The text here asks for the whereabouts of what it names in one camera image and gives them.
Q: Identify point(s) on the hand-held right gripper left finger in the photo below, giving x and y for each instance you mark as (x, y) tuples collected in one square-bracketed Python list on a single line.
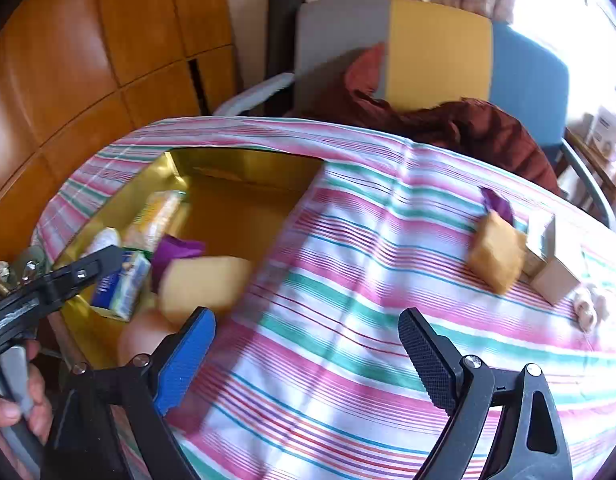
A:
[(183, 355)]

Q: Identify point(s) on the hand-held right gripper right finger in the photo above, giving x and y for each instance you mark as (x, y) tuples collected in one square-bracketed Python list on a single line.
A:
[(430, 355)]

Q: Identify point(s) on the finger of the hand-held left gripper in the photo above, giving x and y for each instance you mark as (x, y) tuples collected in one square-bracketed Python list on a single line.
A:
[(88, 267)]

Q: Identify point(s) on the blue tissue packet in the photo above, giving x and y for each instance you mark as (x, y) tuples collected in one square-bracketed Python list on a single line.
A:
[(120, 285)]

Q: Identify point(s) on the yellow cake purple wrapper packet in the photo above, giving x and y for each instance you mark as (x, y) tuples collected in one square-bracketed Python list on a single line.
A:
[(495, 255), (203, 285)]

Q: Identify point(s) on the clear bag white candies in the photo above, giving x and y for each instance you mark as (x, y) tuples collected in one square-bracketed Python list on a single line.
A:
[(153, 220)]

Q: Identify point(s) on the beige cardboard box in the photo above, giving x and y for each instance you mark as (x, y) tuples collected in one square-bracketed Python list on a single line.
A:
[(557, 277)]

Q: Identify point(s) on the golden tin box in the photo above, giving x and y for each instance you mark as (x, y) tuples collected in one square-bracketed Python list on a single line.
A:
[(228, 210)]

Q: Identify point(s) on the white knotted plastic bag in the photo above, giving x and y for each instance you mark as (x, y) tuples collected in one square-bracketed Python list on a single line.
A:
[(587, 310)]

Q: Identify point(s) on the person's left hand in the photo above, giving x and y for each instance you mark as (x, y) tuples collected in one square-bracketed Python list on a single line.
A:
[(40, 410)]

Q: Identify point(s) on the striped tablecloth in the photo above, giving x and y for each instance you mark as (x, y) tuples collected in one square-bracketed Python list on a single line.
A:
[(363, 310)]

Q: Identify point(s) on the wooden wardrobe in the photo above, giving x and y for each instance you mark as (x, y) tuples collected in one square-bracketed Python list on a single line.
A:
[(88, 60)]

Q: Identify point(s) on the dark red jacket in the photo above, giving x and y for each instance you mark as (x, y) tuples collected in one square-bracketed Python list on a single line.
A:
[(487, 135)]

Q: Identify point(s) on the white carton box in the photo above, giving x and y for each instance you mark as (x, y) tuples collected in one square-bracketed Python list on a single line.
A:
[(607, 132)]

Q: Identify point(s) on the black rolled mat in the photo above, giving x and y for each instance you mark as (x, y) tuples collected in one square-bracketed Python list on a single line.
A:
[(283, 35)]

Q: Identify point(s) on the grey yellow blue sofa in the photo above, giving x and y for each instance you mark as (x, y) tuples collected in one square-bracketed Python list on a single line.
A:
[(437, 50)]

